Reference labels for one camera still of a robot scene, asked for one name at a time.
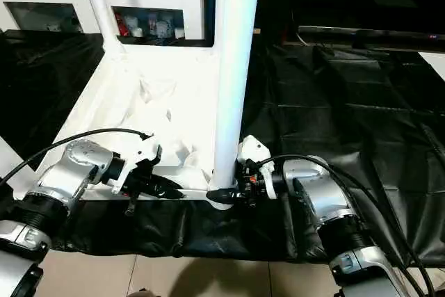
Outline white plastic table top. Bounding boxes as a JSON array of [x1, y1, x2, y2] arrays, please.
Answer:
[[6, 42, 241, 211]]

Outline white plastic table leg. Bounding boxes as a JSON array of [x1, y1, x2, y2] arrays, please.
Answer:
[[211, 0, 264, 191], [0, 135, 35, 182], [82, 0, 124, 55]]

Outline grey robot torso front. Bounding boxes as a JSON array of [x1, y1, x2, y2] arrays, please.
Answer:
[[131, 287, 158, 297]]

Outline black glossy mat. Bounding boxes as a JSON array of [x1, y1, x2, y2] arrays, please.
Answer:
[[0, 28, 445, 264]]

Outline small red box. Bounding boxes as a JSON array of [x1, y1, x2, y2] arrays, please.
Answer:
[[115, 13, 127, 36]]

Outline long black bar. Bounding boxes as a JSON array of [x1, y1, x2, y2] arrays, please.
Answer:
[[298, 24, 445, 43]]

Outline flat white board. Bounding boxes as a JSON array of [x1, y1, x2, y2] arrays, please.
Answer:
[[419, 51, 445, 81]]

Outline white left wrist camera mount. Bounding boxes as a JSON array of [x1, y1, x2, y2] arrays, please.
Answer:
[[104, 133, 164, 194]]

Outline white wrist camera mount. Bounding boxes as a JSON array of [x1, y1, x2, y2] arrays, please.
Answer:
[[104, 133, 164, 194], [238, 134, 276, 200]]

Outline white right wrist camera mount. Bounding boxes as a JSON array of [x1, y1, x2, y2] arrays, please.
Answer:
[[238, 134, 276, 200]]

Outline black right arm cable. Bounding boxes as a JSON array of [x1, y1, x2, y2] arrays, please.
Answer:
[[259, 153, 436, 297]]

